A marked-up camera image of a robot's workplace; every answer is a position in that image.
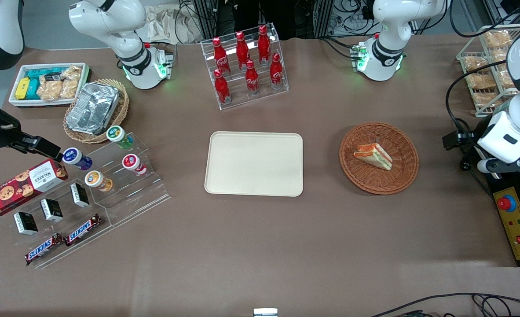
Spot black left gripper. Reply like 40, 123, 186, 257
442, 131, 483, 151

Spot triangle sandwich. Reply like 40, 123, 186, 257
353, 143, 393, 171

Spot aluminium foil tray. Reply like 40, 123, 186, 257
66, 82, 120, 136

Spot round brown wicker basket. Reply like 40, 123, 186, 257
339, 122, 419, 195

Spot oval tan wicker basket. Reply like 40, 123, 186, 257
63, 79, 129, 144

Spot beige plastic tray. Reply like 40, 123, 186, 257
205, 131, 304, 197

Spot blue lid snack cup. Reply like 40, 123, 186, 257
62, 147, 93, 171

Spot red Walkers cookie box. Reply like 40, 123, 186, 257
0, 158, 69, 216

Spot white plastic bin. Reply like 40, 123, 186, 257
8, 63, 92, 108

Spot clear cracker snack bag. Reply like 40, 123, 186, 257
60, 66, 83, 99
37, 79, 63, 101

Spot short teal snack box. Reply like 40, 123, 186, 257
25, 79, 41, 100

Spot small black white box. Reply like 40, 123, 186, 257
14, 212, 39, 236
40, 199, 64, 222
70, 183, 90, 208

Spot yellow snack box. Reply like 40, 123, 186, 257
15, 77, 31, 100

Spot orange lid snack cup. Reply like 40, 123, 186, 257
84, 170, 114, 192

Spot long teal snack box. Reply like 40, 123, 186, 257
26, 68, 63, 81

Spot green lid snack cup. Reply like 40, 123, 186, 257
106, 125, 135, 150

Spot Snickers chocolate bar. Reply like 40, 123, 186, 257
65, 214, 102, 247
25, 233, 64, 266

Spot red lid snack cup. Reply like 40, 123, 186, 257
122, 154, 149, 176

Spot clear acrylic tiered stand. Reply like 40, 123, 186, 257
11, 132, 171, 269

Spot yellow emergency stop control box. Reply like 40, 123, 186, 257
493, 187, 520, 261

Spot crumpled beige cloth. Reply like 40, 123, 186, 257
147, 5, 201, 44

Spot red cola bottle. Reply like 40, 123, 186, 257
236, 31, 250, 71
212, 37, 231, 75
258, 25, 272, 65
245, 60, 260, 96
270, 52, 284, 89
213, 70, 231, 105

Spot clear acrylic bottle rack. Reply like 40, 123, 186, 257
201, 23, 289, 111

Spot person in beige top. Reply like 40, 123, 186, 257
232, 0, 288, 35

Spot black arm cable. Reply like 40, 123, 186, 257
445, 61, 507, 199

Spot white wire rack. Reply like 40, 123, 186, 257
457, 23, 520, 118

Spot black base cables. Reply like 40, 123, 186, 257
318, 37, 358, 60

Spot black floor cable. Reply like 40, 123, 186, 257
370, 292, 520, 317

